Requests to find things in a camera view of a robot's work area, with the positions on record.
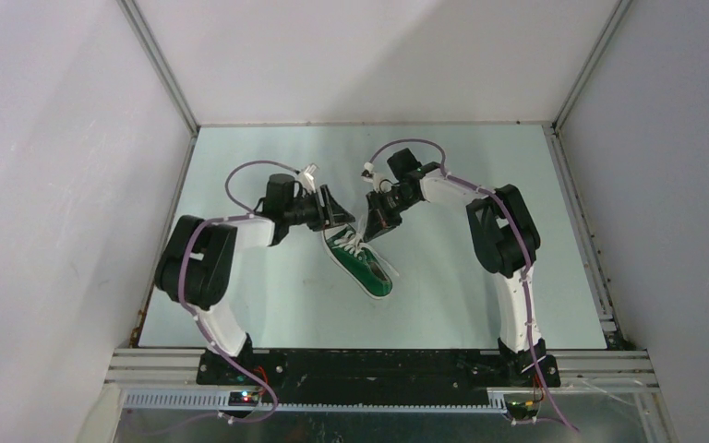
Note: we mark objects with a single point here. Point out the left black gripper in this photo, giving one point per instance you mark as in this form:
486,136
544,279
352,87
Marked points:
335,214

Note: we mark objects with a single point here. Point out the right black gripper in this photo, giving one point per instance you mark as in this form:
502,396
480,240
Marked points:
379,220

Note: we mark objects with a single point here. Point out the white shoelace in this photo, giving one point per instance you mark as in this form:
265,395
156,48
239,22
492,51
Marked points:
347,248

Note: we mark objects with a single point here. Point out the green canvas sneaker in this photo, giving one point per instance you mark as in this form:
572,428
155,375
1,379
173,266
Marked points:
374,289

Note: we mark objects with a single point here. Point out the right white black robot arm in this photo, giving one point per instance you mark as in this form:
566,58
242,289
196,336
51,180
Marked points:
504,238

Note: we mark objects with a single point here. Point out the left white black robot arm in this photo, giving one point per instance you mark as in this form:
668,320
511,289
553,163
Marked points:
196,264

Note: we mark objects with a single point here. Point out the left controller board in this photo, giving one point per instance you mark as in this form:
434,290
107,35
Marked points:
244,398

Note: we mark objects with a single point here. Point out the controller board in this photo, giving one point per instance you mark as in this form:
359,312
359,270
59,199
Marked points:
244,398
521,411

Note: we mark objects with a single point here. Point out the right controller board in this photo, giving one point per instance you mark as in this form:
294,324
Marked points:
521,411

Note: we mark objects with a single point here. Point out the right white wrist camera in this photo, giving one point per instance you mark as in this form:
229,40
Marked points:
380,182

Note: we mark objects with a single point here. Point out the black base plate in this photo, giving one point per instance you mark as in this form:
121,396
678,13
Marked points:
374,377

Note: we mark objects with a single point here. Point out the grey slotted cable duct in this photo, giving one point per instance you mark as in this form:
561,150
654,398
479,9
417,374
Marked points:
219,400

